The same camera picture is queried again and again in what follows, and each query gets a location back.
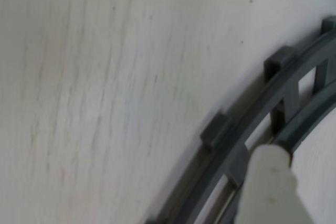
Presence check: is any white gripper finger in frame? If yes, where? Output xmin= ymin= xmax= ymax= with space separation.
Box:
xmin=235 ymin=144 xmax=316 ymax=224

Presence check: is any grey circular toy train track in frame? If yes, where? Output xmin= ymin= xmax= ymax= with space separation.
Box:
xmin=144 ymin=15 xmax=336 ymax=224

